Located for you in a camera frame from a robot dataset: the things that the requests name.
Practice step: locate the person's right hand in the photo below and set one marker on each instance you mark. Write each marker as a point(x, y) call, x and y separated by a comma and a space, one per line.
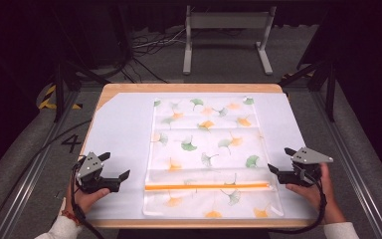
point(321, 195)

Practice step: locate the leaf print bag orange zipper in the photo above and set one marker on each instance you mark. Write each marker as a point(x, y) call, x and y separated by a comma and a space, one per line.
point(209, 149)

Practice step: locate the grey metal stand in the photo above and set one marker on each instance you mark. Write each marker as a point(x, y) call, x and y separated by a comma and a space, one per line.
point(229, 20)

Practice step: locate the aluminium floor rail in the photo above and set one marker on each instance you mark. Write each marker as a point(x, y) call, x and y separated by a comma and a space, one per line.
point(30, 172)
point(351, 159)

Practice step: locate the black metal stand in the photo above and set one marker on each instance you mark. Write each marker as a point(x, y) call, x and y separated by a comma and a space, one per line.
point(59, 89)
point(330, 93)

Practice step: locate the white table mat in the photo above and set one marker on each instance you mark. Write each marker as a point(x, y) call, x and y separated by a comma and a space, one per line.
point(122, 132)

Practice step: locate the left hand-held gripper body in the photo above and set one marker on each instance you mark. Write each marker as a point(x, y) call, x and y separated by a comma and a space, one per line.
point(96, 182)

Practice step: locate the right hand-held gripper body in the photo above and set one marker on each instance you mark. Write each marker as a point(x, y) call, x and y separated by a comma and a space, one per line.
point(306, 156)

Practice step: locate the person's left hand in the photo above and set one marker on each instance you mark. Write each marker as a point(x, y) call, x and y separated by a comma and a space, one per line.
point(86, 200)

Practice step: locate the yellow black hazard tape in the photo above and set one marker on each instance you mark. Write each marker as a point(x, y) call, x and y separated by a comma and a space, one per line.
point(295, 75)
point(48, 98)

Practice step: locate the wooden table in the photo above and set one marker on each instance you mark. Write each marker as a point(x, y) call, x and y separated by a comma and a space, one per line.
point(185, 88)

